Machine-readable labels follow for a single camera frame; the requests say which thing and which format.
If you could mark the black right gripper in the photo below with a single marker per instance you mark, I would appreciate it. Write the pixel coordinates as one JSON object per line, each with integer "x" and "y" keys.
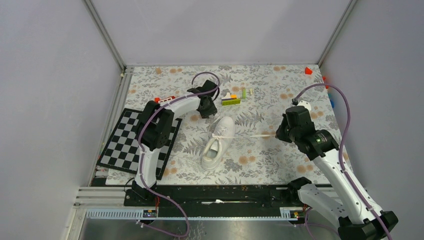
{"x": 280, "y": 133}

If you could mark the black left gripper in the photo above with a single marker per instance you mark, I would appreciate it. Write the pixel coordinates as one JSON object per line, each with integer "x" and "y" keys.
{"x": 212, "y": 110}

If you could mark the white sneaker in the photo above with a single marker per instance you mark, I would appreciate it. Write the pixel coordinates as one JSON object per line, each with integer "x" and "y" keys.
{"x": 220, "y": 141}

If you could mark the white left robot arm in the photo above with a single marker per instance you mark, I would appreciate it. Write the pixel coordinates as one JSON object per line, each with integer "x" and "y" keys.
{"x": 155, "y": 129}

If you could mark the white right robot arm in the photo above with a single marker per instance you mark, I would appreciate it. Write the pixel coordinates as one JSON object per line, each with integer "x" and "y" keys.
{"x": 356, "y": 216}

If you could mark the green toy brick stack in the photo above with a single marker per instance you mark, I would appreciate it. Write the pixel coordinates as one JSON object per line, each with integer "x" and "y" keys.
{"x": 230, "y": 99}

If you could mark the small green block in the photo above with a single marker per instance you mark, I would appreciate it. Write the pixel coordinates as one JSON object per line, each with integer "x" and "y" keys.
{"x": 244, "y": 94}

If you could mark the blue toy piece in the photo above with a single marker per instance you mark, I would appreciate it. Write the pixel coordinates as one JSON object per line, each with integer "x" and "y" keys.
{"x": 331, "y": 99}

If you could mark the floral patterned table mat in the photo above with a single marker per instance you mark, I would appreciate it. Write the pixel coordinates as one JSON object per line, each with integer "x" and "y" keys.
{"x": 238, "y": 144}

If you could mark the red white grid toy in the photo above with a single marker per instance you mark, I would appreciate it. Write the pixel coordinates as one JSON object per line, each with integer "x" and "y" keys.
{"x": 162, "y": 100}

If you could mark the red triangular block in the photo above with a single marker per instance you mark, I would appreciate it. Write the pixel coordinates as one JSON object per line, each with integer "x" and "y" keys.
{"x": 308, "y": 71}

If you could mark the black white chessboard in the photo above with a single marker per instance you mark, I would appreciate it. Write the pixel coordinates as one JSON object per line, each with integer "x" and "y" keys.
{"x": 121, "y": 151}

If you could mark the grey slotted cable duct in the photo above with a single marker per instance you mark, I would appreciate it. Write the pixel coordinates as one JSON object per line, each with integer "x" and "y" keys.
{"x": 204, "y": 212}

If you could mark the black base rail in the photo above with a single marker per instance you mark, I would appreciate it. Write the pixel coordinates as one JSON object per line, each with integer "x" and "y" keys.
{"x": 193, "y": 196}

